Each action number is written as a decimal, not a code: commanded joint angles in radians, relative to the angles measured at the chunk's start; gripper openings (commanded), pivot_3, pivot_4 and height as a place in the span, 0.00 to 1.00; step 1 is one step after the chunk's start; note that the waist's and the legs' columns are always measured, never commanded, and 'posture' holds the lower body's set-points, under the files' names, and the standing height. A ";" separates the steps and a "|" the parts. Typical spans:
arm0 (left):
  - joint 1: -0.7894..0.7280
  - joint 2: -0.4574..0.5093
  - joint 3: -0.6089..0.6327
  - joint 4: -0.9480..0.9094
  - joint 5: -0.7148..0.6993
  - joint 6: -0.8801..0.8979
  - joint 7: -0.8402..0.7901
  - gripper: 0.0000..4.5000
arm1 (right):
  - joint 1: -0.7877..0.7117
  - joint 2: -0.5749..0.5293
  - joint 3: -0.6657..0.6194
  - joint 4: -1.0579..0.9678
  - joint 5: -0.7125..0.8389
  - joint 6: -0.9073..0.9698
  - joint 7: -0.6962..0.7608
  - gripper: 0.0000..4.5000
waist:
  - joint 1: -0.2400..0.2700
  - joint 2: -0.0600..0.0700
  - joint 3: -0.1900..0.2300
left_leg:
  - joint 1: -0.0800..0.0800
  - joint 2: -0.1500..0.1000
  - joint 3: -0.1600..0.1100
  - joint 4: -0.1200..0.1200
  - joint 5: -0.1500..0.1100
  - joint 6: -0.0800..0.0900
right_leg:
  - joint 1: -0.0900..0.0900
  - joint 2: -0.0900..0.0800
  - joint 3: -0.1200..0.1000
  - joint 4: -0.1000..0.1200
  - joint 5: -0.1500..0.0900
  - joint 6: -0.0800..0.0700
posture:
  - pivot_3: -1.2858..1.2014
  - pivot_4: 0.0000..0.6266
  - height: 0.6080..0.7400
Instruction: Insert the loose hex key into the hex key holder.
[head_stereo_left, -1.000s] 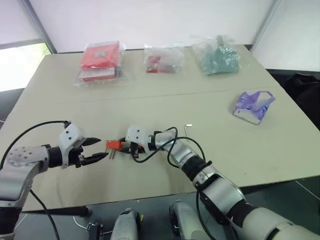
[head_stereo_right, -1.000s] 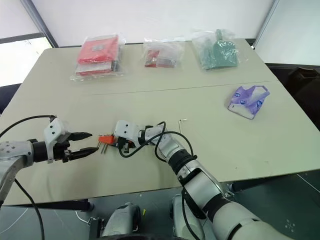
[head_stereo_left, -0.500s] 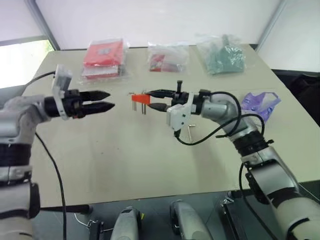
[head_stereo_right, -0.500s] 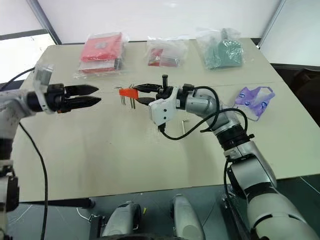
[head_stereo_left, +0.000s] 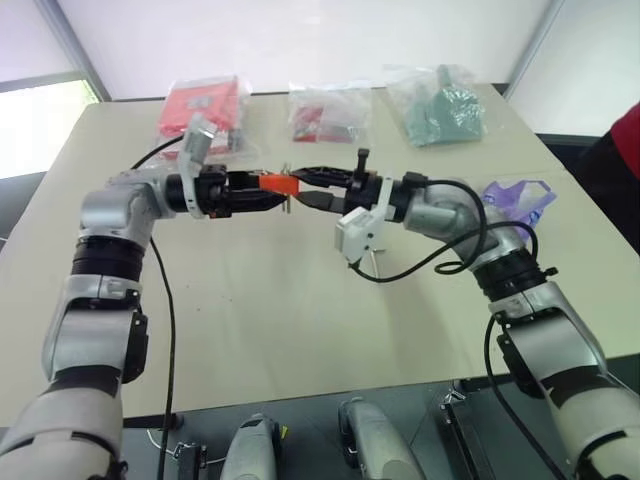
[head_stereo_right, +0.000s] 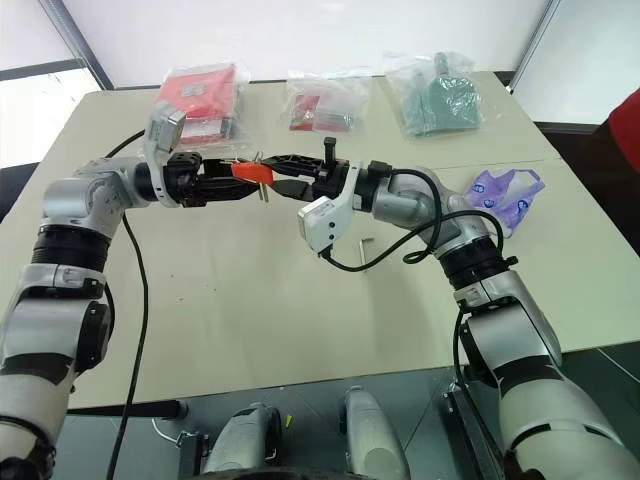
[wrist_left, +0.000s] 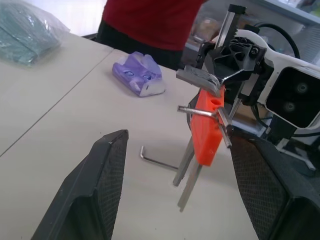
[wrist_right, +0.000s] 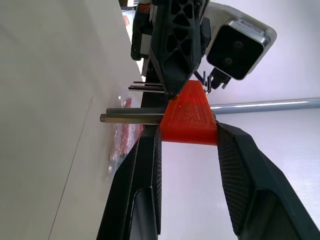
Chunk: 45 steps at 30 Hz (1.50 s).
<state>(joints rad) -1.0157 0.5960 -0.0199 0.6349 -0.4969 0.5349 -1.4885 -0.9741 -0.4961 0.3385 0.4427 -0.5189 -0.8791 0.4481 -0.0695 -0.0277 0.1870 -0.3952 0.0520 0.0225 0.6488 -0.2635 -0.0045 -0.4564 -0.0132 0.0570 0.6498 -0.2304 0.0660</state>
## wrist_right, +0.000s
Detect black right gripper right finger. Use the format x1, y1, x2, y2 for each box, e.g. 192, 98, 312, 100
213, 119, 320, 240

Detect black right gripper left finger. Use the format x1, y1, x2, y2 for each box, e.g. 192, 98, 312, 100
96, 124, 163, 240

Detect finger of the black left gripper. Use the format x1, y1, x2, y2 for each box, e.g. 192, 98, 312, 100
149, 0, 211, 98

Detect thin black hex key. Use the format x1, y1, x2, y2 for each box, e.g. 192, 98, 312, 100
129, 74, 213, 95
133, 71, 208, 86

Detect small silver hex key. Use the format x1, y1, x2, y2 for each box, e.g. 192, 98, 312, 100
127, 87, 168, 95

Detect dark metal bars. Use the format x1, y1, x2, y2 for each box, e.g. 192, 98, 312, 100
99, 113, 165, 125

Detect red plastic hex key holder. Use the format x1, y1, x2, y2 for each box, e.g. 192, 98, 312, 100
159, 80, 218, 146

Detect large grey hex key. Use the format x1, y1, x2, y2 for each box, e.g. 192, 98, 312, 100
106, 107, 167, 116

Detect clear bag with red parts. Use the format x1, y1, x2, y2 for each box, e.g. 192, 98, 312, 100
104, 94, 146, 182

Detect silver metal pole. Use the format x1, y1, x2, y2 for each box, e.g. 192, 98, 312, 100
209, 97, 320, 115

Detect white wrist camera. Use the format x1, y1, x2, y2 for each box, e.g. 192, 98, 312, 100
202, 1, 278, 81

